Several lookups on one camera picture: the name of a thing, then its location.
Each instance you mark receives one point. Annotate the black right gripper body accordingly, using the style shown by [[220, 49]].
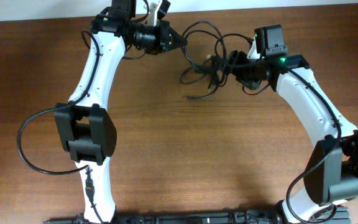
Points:
[[245, 70]]

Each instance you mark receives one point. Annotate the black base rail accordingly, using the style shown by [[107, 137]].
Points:
[[197, 217]]

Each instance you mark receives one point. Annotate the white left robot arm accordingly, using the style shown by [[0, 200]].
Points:
[[86, 131]]

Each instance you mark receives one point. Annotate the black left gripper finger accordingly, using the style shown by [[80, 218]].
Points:
[[177, 44], [176, 38]]

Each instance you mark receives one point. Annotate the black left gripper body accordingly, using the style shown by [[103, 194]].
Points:
[[151, 39]]

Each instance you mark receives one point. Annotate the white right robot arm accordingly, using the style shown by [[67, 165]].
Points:
[[330, 178]]

